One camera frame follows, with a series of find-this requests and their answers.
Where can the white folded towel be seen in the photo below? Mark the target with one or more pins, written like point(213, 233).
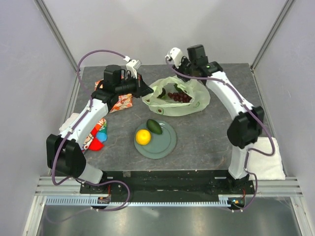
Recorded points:
point(68, 122)
point(266, 167)

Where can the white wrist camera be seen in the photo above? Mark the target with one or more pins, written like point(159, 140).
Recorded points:
point(132, 65)
point(175, 55)

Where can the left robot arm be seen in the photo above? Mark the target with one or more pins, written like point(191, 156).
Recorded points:
point(64, 151)

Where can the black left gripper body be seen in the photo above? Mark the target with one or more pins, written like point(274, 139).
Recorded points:
point(132, 86)

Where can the aluminium front rail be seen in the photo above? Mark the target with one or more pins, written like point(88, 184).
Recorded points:
point(265, 188)

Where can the white folded towel right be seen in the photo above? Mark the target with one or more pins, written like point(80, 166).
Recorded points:
point(266, 167)

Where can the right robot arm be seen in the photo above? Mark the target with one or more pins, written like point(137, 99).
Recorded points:
point(247, 119)

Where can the colourful printed cloth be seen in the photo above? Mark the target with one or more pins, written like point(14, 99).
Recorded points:
point(97, 137)

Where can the green fake avocado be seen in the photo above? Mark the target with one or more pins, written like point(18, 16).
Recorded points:
point(153, 126)

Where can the slotted grey cable duct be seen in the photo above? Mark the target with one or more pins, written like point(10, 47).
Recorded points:
point(105, 201)

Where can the light green plastic bag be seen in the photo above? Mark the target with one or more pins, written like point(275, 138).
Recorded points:
point(160, 103)

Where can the white folded towel left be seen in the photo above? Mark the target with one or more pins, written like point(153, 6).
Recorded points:
point(68, 122)

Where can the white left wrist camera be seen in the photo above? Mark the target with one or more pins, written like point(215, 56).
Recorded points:
point(132, 65)

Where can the aluminium frame post left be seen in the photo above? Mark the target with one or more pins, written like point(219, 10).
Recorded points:
point(56, 32)

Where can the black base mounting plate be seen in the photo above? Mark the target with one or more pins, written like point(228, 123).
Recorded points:
point(214, 182)

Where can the aluminium frame post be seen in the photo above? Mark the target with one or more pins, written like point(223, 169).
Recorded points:
point(272, 33)
point(56, 32)

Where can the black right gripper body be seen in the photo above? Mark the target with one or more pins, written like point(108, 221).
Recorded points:
point(185, 67)

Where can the floral orange folded cloth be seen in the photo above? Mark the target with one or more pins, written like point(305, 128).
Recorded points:
point(121, 103)

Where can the teal round plate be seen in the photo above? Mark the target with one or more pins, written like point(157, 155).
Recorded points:
point(159, 145)

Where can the dark red fake grapes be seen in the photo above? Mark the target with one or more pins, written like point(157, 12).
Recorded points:
point(179, 97)

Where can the yellow fake orange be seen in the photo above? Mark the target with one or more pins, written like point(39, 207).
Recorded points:
point(143, 137)

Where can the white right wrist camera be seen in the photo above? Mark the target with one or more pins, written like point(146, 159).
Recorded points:
point(175, 55)

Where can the aluminium frame post right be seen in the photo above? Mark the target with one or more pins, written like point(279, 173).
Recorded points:
point(272, 33)

